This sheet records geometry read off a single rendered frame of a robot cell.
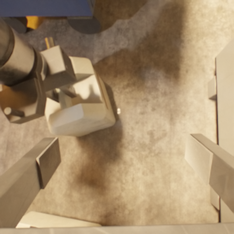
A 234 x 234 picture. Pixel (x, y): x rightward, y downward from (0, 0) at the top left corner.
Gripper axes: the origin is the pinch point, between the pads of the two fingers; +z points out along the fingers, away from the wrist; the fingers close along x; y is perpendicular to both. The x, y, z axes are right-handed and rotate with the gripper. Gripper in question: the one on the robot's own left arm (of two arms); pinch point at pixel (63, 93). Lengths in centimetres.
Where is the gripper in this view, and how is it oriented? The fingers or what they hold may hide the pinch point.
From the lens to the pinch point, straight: 42.4
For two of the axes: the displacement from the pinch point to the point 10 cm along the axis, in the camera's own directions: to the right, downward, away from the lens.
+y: -3.0, -9.4, 1.8
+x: -9.4, 3.2, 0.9
